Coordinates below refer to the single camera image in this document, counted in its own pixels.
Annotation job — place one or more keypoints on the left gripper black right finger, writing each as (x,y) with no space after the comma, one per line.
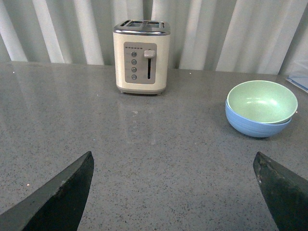
(285,193)

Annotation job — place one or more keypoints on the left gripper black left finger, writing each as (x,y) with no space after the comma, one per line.
(58,205)

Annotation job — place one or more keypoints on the blue bowl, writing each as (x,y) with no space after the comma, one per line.
(252,128)

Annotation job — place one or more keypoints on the green bowl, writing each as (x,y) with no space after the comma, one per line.
(263,101)

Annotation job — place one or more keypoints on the clear plastic food container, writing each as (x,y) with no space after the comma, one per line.
(299,75)

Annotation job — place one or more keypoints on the cream toaster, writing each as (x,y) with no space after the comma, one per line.
(141,50)

